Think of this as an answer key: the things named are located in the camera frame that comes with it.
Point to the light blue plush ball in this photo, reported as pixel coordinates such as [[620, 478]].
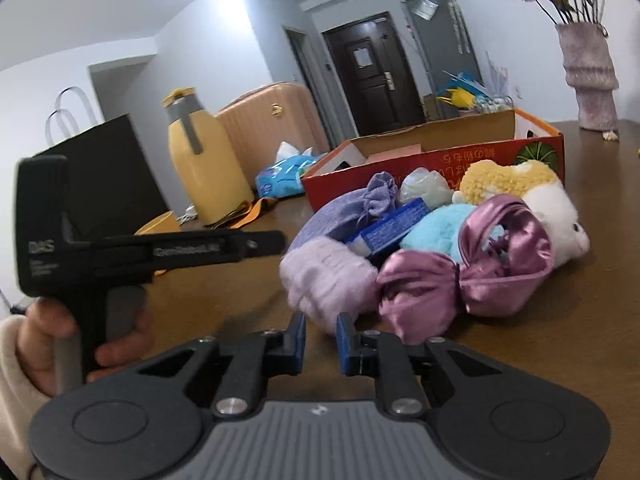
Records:
[[437, 232]]

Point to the person's left hand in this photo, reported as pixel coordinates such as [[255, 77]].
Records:
[[48, 322]]

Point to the cream sleeve left forearm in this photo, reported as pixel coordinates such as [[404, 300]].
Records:
[[20, 401]]

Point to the pink satin scrunchie bow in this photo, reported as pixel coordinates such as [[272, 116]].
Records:
[[506, 254]]

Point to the grey refrigerator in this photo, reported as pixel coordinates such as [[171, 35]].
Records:
[[443, 42]]

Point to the peach hard-shell suitcase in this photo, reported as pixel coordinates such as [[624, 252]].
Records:
[[260, 120]]

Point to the orange strap cloth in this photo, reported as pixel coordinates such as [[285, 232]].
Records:
[[245, 214]]

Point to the purple knit drawstring pouch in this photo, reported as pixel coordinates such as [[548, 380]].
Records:
[[351, 212]]

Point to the white plastic bag bundle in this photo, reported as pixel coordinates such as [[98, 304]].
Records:
[[428, 185]]

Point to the orange cardboard box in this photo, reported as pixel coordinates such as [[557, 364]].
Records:
[[448, 146]]

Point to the dark brown entrance door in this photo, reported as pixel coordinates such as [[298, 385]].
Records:
[[375, 75]]

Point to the storage rack with clutter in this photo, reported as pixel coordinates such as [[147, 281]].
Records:
[[467, 95]]

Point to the yellow white plush toy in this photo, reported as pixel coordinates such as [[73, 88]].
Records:
[[537, 185]]

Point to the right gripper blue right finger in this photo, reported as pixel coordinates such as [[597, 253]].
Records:
[[347, 344]]

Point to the yellow thermos jug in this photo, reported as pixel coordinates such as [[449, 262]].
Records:
[[203, 157]]

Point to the pink ribbed vase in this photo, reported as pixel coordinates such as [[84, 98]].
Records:
[[590, 71]]

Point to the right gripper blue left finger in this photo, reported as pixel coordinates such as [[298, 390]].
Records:
[[294, 344]]

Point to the blue wet wipes pack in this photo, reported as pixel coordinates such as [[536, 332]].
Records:
[[283, 179]]

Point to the lilac fluffy towel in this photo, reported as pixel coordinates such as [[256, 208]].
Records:
[[324, 278]]

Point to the black paper shopping bag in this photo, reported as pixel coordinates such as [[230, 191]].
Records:
[[112, 190]]

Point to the yellow mug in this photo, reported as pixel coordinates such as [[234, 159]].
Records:
[[165, 223]]

